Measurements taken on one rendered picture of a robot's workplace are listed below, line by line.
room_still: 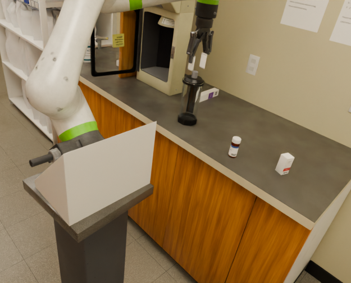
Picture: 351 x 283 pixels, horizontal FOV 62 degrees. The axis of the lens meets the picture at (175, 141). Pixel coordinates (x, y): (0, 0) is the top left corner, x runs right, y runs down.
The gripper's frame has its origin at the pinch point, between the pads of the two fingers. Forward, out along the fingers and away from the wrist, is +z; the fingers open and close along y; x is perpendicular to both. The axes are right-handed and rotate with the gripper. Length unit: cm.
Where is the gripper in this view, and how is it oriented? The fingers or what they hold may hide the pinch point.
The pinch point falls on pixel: (197, 63)
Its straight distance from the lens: 142.6
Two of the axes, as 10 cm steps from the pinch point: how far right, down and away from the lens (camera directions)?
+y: -7.1, 2.9, -6.4
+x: 6.9, 4.6, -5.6
